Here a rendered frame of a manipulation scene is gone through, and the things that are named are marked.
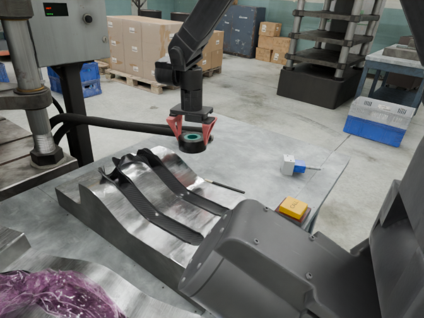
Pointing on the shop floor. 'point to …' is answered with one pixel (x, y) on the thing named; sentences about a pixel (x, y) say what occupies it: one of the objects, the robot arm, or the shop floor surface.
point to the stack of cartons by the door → (272, 43)
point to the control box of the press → (70, 55)
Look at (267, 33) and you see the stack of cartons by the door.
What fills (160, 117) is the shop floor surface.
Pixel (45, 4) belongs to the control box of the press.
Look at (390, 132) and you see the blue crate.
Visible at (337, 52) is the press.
